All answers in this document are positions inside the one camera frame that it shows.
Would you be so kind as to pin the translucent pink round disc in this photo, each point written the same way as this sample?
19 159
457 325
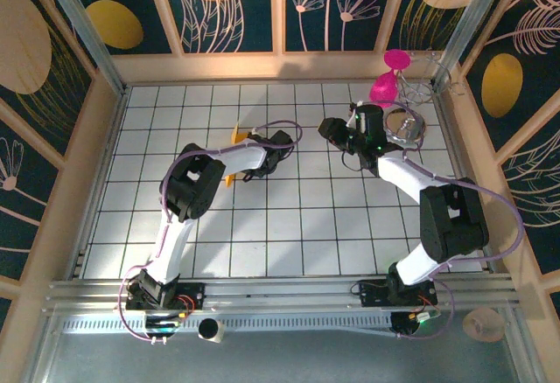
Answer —
483 324

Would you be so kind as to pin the aluminium frame post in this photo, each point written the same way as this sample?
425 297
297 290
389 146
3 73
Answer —
83 33
468 24

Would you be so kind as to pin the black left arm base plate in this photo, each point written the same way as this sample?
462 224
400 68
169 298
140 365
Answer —
192 293

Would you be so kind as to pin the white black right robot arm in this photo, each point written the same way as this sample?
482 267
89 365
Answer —
450 221

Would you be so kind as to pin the orange paper sheet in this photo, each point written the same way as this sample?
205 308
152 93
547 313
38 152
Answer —
238 136

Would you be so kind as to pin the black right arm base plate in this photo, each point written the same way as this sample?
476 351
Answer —
367 291

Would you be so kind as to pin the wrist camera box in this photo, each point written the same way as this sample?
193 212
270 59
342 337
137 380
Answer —
369 120
282 138

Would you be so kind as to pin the chrome glass rack stand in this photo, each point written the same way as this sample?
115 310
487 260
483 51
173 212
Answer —
407 127

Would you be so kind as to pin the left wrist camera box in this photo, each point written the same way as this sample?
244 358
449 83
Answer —
282 138

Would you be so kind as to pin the aluminium mounting rail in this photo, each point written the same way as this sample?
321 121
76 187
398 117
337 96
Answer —
280 287

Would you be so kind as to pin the pink wine glass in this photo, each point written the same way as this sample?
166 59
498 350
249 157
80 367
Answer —
382 90

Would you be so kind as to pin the small white black cylinder device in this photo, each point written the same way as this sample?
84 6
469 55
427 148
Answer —
210 330

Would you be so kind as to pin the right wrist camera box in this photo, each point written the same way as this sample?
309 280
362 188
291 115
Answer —
369 120

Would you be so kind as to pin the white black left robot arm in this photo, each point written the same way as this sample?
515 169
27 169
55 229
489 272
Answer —
192 182

